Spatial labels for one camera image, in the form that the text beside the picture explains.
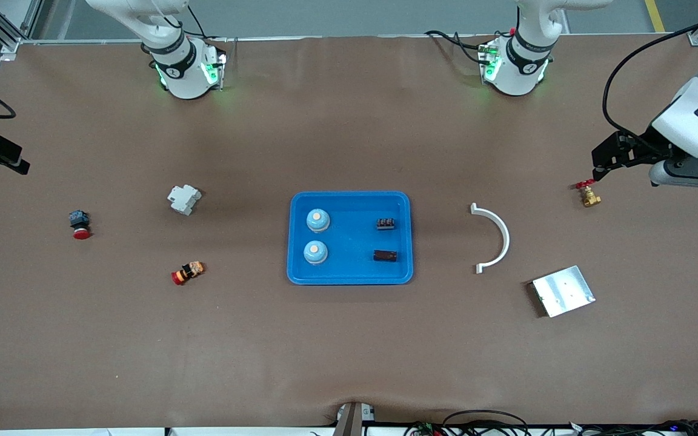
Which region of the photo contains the cable bundle with connectors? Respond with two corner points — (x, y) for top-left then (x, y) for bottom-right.
(567, 419), (698, 436)

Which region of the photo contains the black looped cable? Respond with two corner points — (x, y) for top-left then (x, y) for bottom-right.
(440, 410), (531, 436)

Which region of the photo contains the white circuit breaker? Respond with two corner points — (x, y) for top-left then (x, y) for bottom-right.
(167, 184), (203, 216)

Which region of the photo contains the silver metal plate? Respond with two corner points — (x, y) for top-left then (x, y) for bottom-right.
(531, 265), (596, 319)

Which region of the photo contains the blue plastic tray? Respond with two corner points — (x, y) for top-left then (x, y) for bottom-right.
(287, 191), (414, 286)

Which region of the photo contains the white half-ring clamp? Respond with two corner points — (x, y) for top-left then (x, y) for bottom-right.
(470, 203), (511, 274)

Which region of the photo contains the black base cable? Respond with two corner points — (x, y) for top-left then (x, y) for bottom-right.
(187, 5), (228, 43)
(425, 29), (486, 64)

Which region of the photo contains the yellow red emergency stop switch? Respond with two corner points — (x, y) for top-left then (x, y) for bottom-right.
(171, 261), (205, 286)

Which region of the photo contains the black left base cable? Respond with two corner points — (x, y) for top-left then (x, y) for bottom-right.
(425, 29), (486, 64)

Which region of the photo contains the brass valve with red handle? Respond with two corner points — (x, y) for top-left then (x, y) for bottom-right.
(574, 180), (602, 208)

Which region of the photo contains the metal table edge bracket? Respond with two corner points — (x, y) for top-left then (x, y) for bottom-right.
(334, 401), (377, 436)

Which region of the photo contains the red push button switch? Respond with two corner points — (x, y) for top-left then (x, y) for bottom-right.
(68, 210), (92, 240)

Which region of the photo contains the black right base cable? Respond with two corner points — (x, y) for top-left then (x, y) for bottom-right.
(187, 5), (228, 43)

